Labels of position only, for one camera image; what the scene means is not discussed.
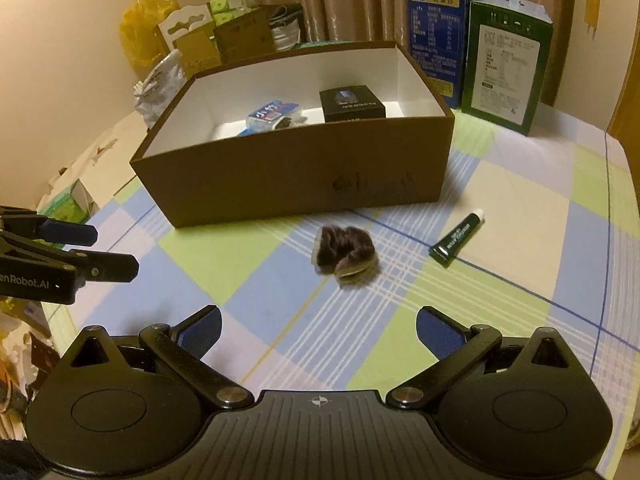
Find green tissue packs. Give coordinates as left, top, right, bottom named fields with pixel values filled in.
left=38, top=180, right=100, bottom=224

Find dark green ointment tube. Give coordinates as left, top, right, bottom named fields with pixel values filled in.
left=430, top=209, right=485, bottom=268

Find brown cardboard box white inside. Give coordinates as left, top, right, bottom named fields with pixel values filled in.
left=130, top=41, right=454, bottom=228

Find checkered tablecloth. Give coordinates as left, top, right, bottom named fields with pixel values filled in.
left=44, top=106, right=639, bottom=477

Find brown furry scrunchie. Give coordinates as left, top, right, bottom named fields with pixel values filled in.
left=310, top=224, right=378, bottom=286

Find white crumpled plastic bag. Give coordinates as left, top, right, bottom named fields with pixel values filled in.
left=134, top=49, right=186, bottom=129

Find yellow plastic bag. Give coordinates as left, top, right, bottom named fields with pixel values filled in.
left=118, top=0, right=180, bottom=80

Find open brown cardboard box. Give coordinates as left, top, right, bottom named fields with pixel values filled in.
left=158, top=6, right=276, bottom=78

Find clear bag of swabs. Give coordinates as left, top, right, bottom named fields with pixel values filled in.
left=273, top=116, right=307, bottom=130

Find black FLYCO shaver box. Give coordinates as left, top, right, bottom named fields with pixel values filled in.
left=319, top=84, right=386, bottom=122

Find green white carton box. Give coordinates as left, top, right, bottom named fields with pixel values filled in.
left=461, top=0, right=553, bottom=134

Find black paper bag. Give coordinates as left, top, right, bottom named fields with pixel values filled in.
left=265, top=3, right=306, bottom=52

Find green wet wipes pack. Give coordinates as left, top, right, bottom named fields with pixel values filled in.
left=295, top=40, right=349, bottom=49

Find blue milk carton box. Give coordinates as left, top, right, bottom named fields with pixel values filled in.
left=408, top=0, right=473, bottom=108

